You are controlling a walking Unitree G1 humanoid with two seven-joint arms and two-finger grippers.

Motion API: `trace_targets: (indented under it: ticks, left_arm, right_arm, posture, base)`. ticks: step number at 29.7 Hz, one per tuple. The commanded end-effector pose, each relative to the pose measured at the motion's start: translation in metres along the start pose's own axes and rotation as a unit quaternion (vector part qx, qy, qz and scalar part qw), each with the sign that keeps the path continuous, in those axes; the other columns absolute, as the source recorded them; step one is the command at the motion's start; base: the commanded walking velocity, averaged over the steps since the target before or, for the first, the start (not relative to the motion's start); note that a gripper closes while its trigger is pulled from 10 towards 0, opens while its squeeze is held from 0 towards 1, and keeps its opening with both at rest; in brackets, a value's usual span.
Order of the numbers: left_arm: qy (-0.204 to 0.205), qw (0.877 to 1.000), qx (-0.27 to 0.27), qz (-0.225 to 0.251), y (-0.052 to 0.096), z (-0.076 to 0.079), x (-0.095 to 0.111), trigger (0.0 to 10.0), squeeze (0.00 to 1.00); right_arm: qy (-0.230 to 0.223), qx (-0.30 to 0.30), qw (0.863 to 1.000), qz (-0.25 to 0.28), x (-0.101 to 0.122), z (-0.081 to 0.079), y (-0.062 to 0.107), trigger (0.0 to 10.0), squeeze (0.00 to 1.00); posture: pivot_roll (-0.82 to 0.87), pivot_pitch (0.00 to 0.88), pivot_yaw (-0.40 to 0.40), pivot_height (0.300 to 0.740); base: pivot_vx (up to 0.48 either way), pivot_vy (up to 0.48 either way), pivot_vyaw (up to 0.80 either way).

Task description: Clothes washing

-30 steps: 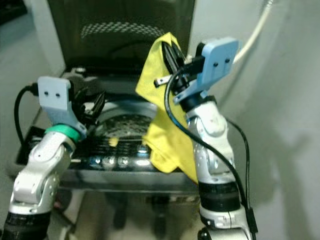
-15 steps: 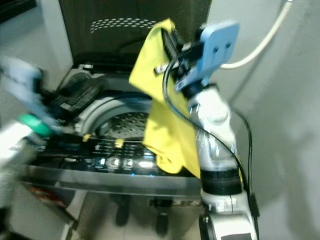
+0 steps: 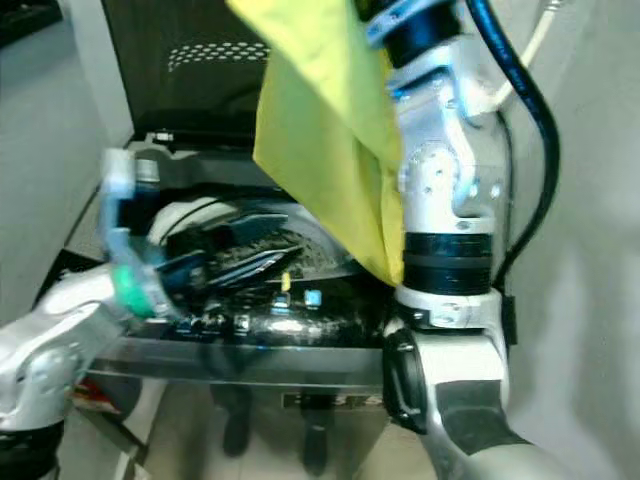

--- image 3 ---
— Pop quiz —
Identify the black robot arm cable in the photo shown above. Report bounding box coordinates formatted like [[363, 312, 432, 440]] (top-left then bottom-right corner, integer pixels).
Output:
[[465, 0, 561, 346]]

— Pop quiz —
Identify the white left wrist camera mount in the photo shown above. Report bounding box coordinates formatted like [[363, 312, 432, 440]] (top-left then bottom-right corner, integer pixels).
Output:
[[100, 150, 161, 313]]

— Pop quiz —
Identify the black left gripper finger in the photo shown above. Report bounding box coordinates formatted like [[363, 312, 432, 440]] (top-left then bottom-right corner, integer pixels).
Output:
[[190, 212, 286, 251], [195, 247, 299, 293]]

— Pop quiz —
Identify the yellow garment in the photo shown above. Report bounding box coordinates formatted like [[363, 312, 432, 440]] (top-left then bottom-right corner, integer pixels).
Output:
[[225, 0, 406, 286]]

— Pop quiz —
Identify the black window frame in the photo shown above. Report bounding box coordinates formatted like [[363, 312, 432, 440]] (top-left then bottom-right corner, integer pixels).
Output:
[[0, 0, 63, 47]]

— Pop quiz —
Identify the silver top-load washing machine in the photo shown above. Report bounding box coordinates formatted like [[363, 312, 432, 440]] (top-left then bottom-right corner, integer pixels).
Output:
[[60, 140, 411, 480]]

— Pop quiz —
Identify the white hose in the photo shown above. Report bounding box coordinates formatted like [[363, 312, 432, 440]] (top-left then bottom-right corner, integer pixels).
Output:
[[495, 0, 561, 111]]

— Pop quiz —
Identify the dark washing machine lid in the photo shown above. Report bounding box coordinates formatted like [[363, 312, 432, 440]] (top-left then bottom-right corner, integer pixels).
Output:
[[100, 0, 371, 141]]

